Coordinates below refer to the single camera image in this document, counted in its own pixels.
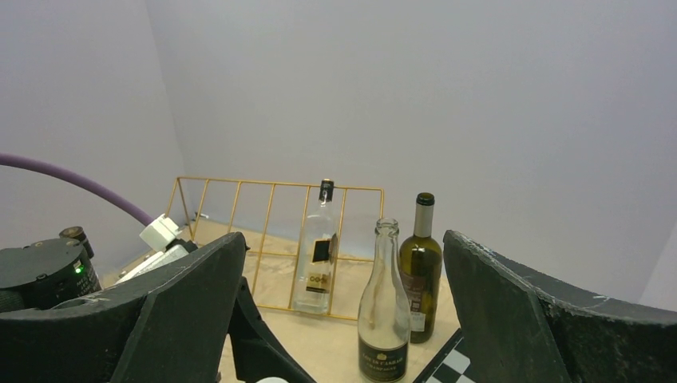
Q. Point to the dark green wine bottle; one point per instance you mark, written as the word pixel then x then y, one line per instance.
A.
pixel 420 264

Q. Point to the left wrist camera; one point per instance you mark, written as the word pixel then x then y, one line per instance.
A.
pixel 163 236

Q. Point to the gold wire wine rack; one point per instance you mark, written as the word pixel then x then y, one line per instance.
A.
pixel 264 243

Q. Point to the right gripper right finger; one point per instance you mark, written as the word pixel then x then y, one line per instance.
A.
pixel 521 325

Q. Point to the clear bottle dark label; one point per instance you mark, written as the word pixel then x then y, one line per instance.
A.
pixel 384 312

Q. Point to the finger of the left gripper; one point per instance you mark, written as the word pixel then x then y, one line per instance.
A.
pixel 256 351

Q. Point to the tall blue gradient bottle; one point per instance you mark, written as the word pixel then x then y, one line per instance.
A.
pixel 272 380

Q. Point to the black white chessboard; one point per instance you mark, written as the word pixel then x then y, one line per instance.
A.
pixel 450 365

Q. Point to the clear bottle black cap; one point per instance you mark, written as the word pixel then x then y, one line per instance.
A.
pixel 316 255

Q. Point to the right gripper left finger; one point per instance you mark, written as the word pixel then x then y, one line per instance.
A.
pixel 166 325

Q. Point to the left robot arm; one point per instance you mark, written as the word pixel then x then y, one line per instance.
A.
pixel 43 275

